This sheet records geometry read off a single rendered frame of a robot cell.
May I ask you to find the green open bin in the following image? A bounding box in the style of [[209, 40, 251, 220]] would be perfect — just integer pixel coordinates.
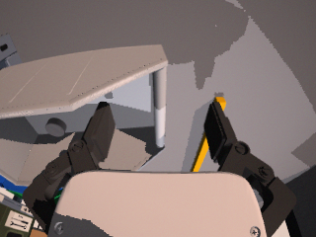
[[6, 189, 63, 204]]

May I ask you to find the blue open bin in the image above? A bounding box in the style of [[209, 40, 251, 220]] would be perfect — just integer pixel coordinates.
[[0, 176, 27, 194]]

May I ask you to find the yellow bar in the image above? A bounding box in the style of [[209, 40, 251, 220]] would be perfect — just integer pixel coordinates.
[[191, 97, 226, 172]]

